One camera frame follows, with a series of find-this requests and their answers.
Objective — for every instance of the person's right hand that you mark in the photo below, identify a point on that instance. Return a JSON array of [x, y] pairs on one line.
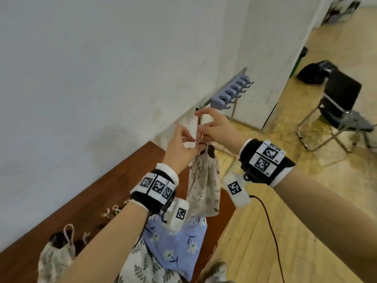
[[224, 132]]

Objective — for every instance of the person's left hand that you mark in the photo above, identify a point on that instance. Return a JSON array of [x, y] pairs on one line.
[[176, 153]]

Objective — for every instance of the metal clothes rack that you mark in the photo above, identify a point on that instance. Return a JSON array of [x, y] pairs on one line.
[[234, 110]]

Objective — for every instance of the cat print drawstring bag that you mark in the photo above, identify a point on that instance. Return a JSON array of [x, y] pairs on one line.
[[204, 185]]

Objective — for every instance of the blue floral drawstring bag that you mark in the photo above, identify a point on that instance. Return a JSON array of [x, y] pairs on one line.
[[173, 250]]

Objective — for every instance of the black tripod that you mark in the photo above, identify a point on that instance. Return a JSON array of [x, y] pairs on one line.
[[59, 238]]

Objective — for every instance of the person's left forearm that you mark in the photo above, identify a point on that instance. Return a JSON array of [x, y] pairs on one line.
[[103, 247]]

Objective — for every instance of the person's right forearm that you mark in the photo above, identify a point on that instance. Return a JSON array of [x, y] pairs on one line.
[[330, 215]]

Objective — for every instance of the person's grey shoe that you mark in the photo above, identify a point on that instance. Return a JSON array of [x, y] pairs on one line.
[[213, 272]]

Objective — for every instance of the purple hook rail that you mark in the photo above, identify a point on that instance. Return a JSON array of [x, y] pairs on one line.
[[219, 101]]

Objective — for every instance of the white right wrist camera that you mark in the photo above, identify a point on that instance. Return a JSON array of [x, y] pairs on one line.
[[235, 190]]

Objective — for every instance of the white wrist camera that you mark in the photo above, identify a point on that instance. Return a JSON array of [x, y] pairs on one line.
[[176, 213], [235, 190]]

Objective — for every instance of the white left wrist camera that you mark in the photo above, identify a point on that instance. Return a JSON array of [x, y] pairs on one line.
[[176, 213]]

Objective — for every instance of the green post with black cap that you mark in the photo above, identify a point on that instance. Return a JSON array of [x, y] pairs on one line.
[[297, 63]]

